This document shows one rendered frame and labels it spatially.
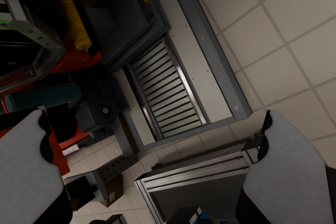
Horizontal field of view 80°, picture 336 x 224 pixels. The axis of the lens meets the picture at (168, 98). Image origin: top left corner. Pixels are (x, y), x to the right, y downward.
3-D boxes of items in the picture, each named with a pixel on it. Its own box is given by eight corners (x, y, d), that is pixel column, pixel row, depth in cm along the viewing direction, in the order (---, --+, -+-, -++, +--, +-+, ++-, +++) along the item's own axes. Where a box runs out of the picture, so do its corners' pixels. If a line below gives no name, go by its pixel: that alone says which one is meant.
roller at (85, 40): (66, -21, 78) (51, -24, 73) (97, 48, 77) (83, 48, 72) (61, -10, 82) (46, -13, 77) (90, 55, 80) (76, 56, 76)
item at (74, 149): (104, 126, 142) (74, 138, 125) (109, 138, 142) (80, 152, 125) (21, 170, 298) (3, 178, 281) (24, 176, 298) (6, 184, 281)
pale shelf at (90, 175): (96, 169, 112) (91, 172, 109) (109, 197, 111) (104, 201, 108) (67, 177, 139) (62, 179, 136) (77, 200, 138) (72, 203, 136)
